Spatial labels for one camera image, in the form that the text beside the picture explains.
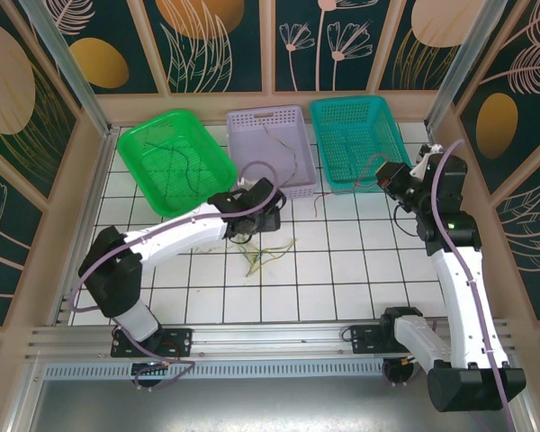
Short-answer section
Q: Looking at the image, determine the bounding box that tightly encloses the lilac plastic basket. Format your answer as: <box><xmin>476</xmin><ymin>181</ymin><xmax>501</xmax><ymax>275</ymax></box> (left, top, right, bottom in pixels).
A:
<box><xmin>226</xmin><ymin>104</ymin><xmax>319</xmax><ymax>200</ymax></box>

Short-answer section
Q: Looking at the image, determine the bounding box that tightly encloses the bundle of wires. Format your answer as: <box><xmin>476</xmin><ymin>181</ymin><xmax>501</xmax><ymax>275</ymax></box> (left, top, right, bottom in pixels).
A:
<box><xmin>143</xmin><ymin>140</ymin><xmax>209</xmax><ymax>195</ymax></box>

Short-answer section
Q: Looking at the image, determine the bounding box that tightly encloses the teal plastic basket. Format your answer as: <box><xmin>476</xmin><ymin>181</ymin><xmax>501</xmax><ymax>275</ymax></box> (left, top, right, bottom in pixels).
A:
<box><xmin>308</xmin><ymin>94</ymin><xmax>413</xmax><ymax>195</ymax></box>

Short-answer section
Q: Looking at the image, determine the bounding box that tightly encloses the green plastic basket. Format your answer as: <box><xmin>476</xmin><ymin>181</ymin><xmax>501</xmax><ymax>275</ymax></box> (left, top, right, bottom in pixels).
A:
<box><xmin>116</xmin><ymin>108</ymin><xmax>239</xmax><ymax>216</ymax></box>

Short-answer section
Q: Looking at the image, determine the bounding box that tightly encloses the grey metal sheet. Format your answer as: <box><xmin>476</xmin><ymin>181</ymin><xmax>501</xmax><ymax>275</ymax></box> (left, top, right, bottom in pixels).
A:
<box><xmin>8</xmin><ymin>355</ymin><xmax>540</xmax><ymax>432</ymax></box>

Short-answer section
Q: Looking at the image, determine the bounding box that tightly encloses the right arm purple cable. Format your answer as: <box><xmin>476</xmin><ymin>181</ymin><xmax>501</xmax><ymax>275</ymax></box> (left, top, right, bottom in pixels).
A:
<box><xmin>381</xmin><ymin>138</ymin><xmax>518</xmax><ymax>432</ymax></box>

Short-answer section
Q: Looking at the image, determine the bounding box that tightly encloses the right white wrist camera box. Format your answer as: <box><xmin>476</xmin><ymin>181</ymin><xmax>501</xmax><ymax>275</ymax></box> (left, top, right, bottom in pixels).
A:
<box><xmin>412</xmin><ymin>142</ymin><xmax>446</xmax><ymax>179</ymax></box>

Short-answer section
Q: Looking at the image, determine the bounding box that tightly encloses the aluminium side rail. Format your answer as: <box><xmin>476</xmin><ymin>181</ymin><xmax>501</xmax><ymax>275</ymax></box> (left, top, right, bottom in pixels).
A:
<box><xmin>51</xmin><ymin>127</ymin><xmax>121</xmax><ymax>326</ymax></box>
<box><xmin>427</xmin><ymin>125</ymin><xmax>494</xmax><ymax>319</ymax></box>

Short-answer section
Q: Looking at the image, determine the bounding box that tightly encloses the aluminium mounting rail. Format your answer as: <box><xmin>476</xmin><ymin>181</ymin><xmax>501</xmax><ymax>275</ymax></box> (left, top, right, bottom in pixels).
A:
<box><xmin>24</xmin><ymin>317</ymin><xmax>518</xmax><ymax>364</ymax></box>

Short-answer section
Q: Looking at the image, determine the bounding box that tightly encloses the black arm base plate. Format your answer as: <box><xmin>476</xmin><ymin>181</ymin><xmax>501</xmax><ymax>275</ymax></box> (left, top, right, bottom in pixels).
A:
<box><xmin>349</xmin><ymin>324</ymin><xmax>433</xmax><ymax>356</ymax></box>
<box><xmin>111</xmin><ymin>327</ymin><xmax>194</xmax><ymax>359</ymax></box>

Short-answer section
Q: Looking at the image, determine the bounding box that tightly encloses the aluminium corner post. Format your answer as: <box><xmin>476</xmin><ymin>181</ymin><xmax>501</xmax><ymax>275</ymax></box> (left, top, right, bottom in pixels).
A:
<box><xmin>424</xmin><ymin>0</ymin><xmax>510</xmax><ymax>131</ymax></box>
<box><xmin>16</xmin><ymin>0</ymin><xmax>121</xmax><ymax>136</ymax></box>

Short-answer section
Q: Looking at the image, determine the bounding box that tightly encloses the white perforated cable duct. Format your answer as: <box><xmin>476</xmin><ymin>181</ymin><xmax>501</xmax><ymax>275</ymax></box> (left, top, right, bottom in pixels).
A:
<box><xmin>42</xmin><ymin>361</ymin><xmax>388</xmax><ymax>382</ymax></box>

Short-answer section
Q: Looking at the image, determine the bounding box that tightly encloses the black controller board with wires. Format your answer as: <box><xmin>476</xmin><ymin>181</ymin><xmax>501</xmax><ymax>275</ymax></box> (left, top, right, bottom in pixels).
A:
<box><xmin>381</xmin><ymin>355</ymin><xmax>422</xmax><ymax>388</ymax></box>
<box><xmin>131</xmin><ymin>359</ymin><xmax>171</xmax><ymax>389</ymax></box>

